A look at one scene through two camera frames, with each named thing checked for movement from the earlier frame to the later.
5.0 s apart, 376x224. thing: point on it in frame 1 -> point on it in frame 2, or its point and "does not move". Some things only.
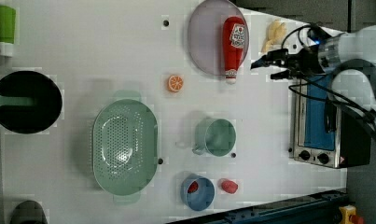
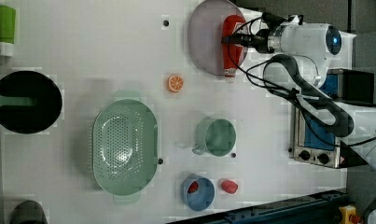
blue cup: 202,198 does not move
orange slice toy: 175,83 does not move
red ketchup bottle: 234,35 does not move
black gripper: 305,63 -> 259,40
